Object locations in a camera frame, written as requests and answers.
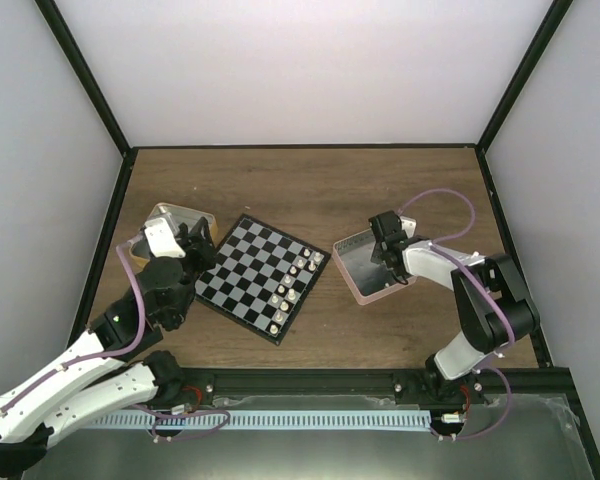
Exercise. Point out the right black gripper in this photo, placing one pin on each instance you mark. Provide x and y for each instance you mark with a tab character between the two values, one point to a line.
377	254

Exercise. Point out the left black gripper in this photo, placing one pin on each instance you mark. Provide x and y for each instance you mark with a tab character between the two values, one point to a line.
204	251

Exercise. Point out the pink tin box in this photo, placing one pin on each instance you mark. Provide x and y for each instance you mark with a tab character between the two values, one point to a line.
367	281

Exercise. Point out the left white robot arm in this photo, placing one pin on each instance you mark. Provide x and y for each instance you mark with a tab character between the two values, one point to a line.
100	372

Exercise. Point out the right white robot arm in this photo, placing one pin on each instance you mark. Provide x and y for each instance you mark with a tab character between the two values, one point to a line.
494	305

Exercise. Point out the yellow tin box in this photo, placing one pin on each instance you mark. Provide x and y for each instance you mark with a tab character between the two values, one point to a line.
175	215

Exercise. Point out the black and white chessboard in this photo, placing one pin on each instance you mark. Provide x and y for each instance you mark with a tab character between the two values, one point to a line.
251	262

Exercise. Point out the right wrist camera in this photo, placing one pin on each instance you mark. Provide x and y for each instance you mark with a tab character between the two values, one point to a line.
391	227

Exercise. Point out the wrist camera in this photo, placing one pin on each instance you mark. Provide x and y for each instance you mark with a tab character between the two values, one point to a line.
391	227
160	234

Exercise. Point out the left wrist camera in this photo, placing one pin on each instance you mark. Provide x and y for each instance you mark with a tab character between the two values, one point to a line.
160	234

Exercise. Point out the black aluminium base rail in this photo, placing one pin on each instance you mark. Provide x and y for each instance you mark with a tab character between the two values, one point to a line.
405	386

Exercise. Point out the light blue slotted cable duct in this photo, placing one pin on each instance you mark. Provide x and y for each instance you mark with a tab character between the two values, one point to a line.
262	420

